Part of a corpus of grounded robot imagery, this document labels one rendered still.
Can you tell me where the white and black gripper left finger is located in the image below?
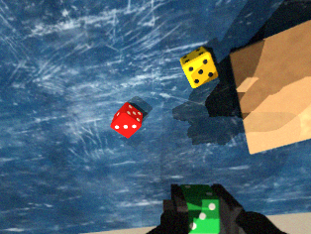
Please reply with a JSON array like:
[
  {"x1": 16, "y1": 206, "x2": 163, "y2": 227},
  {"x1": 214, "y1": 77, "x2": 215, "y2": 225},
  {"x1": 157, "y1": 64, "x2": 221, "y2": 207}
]
[{"x1": 146, "y1": 184, "x2": 189, "y2": 234}]

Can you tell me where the yellow die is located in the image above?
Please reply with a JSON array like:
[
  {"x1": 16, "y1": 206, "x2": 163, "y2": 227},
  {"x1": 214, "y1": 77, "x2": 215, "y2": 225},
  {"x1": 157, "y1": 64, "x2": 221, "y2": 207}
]
[{"x1": 180, "y1": 47, "x2": 218, "y2": 88}]

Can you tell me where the green die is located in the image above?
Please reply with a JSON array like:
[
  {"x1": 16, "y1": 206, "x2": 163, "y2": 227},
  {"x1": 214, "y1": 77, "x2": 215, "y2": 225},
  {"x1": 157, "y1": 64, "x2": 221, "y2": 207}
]
[{"x1": 180, "y1": 184, "x2": 220, "y2": 234}]

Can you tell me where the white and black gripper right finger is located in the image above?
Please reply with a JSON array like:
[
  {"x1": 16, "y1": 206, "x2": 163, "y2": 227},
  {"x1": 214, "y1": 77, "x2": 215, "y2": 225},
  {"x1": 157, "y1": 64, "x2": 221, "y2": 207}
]
[{"x1": 211, "y1": 183, "x2": 288, "y2": 234}]

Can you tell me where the tan square mat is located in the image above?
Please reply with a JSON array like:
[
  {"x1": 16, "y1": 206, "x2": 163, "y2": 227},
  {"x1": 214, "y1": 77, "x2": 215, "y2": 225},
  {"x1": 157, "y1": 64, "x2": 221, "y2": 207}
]
[{"x1": 229, "y1": 20, "x2": 311, "y2": 154}]

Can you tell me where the red die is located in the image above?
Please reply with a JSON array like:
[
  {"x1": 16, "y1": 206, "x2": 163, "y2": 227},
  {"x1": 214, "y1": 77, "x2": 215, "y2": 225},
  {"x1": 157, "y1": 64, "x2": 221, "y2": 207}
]
[{"x1": 111, "y1": 102, "x2": 143, "y2": 138}]

